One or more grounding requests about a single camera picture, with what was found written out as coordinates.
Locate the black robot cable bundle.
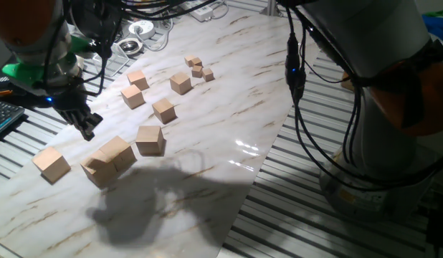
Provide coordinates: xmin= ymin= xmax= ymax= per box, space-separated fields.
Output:
xmin=42 ymin=0 xmax=443 ymax=193

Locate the aluminium profile post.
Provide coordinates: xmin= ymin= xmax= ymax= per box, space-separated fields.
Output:
xmin=259 ymin=0 xmax=284 ymax=18

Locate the orange brown bin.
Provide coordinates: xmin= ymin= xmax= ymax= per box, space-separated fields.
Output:
xmin=340 ymin=71 xmax=355 ymax=92

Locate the large wooden cube block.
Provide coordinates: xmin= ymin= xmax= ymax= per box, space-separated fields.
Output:
xmin=126 ymin=70 xmax=151 ymax=91
xmin=32 ymin=145 xmax=72 ymax=184
xmin=151 ymin=97 xmax=178 ymax=125
xmin=120 ymin=84 xmax=146 ymax=110
xmin=98 ymin=135 xmax=138 ymax=173
xmin=80 ymin=149 xmax=119 ymax=188
xmin=169 ymin=71 xmax=193 ymax=96
xmin=135 ymin=125 xmax=166 ymax=157

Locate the clear plastic container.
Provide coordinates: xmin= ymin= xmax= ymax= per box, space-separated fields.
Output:
xmin=92 ymin=42 xmax=133 ymax=78

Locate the black computer keyboard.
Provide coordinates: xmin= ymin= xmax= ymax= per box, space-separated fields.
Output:
xmin=0 ymin=101 xmax=26 ymax=140

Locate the white power strip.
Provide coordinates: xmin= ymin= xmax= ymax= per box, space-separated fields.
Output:
xmin=180 ymin=0 xmax=215 ymax=22

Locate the blue bag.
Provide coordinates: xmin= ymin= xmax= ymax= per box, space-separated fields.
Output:
xmin=421 ymin=14 xmax=443 ymax=44

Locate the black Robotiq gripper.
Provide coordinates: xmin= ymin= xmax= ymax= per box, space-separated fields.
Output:
xmin=49 ymin=87 xmax=104 ymax=142

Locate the white marble pattern mat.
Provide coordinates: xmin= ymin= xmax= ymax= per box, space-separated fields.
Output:
xmin=0 ymin=5 xmax=318 ymax=258

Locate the silver round dish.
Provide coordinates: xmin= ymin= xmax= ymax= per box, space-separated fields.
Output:
xmin=117 ymin=37 xmax=143 ymax=57

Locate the white round puck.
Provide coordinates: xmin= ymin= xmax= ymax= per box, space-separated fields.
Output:
xmin=128 ymin=20 xmax=157 ymax=41

